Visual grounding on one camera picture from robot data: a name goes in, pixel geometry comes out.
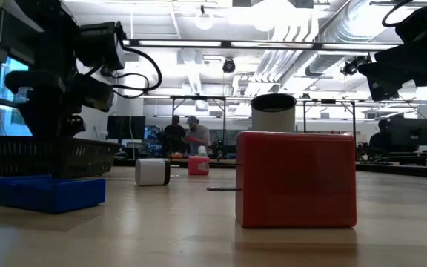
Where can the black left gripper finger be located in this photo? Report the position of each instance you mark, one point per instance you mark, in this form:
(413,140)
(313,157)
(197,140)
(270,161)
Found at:
(74,126)
(46,126)

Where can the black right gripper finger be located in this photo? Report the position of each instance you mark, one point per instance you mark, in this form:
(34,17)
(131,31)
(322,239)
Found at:
(386,79)
(402,48)

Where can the blue calculator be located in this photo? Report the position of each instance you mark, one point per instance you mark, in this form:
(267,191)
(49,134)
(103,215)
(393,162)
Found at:
(50,196)

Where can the white charger with dark end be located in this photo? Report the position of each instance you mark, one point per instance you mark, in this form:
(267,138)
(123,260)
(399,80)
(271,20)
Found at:
(150,172)

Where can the pink cube charger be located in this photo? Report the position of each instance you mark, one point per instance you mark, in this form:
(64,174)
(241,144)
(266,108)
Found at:
(198,167)

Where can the red rectangular charger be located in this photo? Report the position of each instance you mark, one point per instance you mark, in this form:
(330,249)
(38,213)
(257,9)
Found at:
(295,178)

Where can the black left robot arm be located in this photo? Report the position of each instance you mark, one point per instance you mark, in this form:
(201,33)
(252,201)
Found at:
(50,22)

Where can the black plastic slotted basket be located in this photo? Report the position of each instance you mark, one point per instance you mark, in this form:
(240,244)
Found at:
(69,159)

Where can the large window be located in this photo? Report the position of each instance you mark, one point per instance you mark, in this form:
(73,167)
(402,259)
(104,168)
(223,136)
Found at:
(11,122)

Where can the black ceiling spotlight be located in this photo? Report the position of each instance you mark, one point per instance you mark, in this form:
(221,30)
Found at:
(348,68)

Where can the black computer monitor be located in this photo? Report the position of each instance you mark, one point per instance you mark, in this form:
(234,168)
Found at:
(126,128)
(411,131)

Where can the person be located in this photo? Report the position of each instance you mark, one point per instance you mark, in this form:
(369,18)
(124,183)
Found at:
(380,142)
(174,135)
(198,133)

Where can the white cylinder with black rim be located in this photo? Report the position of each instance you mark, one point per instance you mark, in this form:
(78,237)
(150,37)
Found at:
(273,120)

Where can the round white pendant lamp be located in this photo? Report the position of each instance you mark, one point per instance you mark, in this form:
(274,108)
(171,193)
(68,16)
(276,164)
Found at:
(204,21)

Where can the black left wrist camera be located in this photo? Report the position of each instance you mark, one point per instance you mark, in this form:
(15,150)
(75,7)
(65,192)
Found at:
(95,92)

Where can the silver ventilation duct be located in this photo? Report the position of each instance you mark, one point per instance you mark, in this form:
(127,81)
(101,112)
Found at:
(347,26)

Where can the black background rig frame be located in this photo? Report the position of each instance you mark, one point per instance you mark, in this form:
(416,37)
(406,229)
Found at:
(198,98)
(328,101)

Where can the black round ceiling camera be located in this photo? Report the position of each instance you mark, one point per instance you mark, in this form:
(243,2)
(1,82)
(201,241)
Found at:
(229,66)

